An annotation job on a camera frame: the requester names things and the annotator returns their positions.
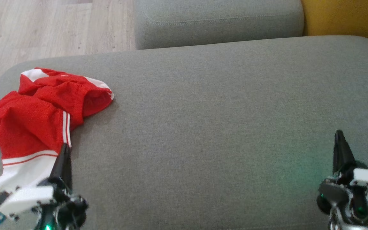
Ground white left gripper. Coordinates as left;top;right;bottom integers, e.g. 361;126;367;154
0;143;88;230

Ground red shirt with white sleeves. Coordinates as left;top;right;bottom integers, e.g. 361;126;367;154
0;91;73;194

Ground red shorts with white stripes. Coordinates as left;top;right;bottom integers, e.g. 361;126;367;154
18;67;115;127

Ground large grey sofa seat cushion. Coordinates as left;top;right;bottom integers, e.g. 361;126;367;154
0;35;368;230

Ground small grey sofa cushion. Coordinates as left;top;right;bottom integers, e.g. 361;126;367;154
134;0;305;50

